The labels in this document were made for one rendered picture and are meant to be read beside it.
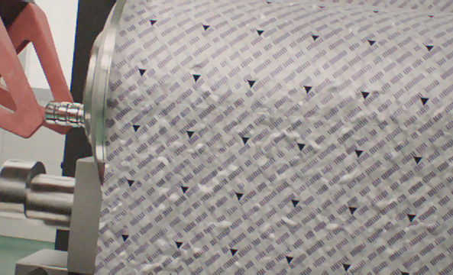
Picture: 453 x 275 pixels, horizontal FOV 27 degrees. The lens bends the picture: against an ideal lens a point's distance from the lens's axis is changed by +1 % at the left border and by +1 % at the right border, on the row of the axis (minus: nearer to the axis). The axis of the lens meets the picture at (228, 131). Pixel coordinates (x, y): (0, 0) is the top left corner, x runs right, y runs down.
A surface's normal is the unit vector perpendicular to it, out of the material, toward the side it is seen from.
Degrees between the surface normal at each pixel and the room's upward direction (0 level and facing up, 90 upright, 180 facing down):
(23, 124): 96
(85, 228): 90
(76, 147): 90
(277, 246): 90
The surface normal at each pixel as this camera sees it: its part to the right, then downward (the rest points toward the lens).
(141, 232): -0.16, 0.04
